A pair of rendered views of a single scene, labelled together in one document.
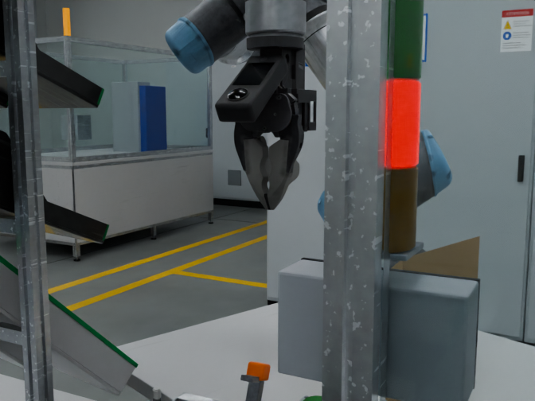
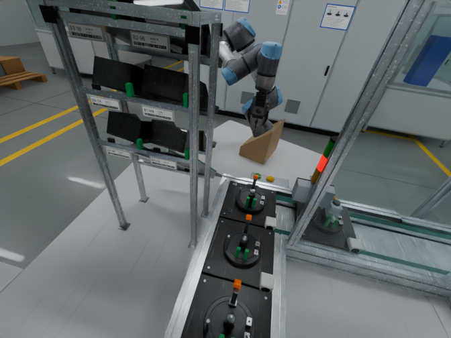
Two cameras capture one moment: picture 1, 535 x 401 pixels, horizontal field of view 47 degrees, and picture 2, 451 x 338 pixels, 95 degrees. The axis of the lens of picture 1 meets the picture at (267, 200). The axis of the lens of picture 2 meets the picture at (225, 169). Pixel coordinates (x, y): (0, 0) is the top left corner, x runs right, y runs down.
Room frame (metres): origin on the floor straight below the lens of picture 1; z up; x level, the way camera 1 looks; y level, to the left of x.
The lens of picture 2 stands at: (-0.02, 0.39, 1.67)
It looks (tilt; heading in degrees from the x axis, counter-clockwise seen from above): 38 degrees down; 341
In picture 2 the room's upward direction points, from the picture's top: 7 degrees clockwise
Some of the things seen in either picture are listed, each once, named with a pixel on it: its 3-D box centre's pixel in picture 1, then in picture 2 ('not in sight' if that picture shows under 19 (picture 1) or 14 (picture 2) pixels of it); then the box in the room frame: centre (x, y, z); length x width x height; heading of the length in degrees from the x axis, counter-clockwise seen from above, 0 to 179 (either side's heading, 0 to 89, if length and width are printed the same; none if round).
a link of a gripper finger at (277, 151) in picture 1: (287, 173); (260, 123); (0.78, -0.03, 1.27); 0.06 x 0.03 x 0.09; 153
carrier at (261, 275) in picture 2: not in sight; (243, 243); (0.35, 0.16, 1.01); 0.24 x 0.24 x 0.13; 63
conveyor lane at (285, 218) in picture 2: not in sight; (311, 230); (0.41, -0.21, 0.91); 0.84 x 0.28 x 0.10; 63
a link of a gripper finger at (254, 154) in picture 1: (265, 171); (253, 121); (0.80, 0.00, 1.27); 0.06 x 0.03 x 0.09; 153
